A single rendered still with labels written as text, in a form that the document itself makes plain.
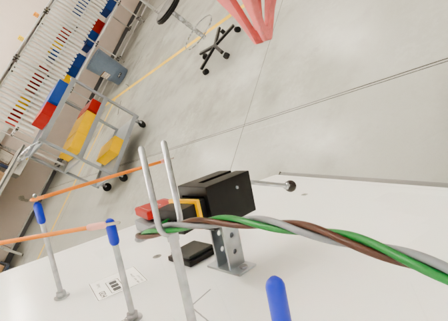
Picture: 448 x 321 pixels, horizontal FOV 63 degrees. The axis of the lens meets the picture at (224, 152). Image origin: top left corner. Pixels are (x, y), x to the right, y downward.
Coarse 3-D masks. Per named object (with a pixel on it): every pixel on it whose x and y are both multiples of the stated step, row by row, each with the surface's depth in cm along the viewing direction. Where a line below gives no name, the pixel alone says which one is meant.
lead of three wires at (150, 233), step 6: (162, 222) 30; (168, 222) 22; (150, 228) 29; (168, 228) 22; (174, 228) 22; (138, 234) 25; (144, 234) 24; (150, 234) 23; (156, 234) 23; (138, 240) 25; (144, 240) 25
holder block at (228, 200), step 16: (208, 176) 36; (224, 176) 34; (240, 176) 34; (192, 192) 33; (208, 192) 32; (224, 192) 33; (240, 192) 34; (208, 208) 32; (224, 208) 33; (240, 208) 34
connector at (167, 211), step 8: (200, 200) 32; (160, 208) 32; (168, 208) 31; (184, 208) 30; (192, 208) 31; (160, 216) 31; (168, 216) 31; (176, 216) 30; (184, 216) 30; (192, 216) 31; (184, 232) 30
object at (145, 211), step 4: (160, 200) 55; (164, 200) 55; (148, 204) 54; (160, 204) 52; (164, 204) 52; (136, 208) 53; (140, 208) 52; (144, 208) 52; (148, 208) 52; (136, 212) 53; (140, 212) 52; (144, 212) 50; (148, 212) 50; (140, 216) 52; (144, 216) 51; (148, 216) 50; (152, 216) 50; (152, 220) 52
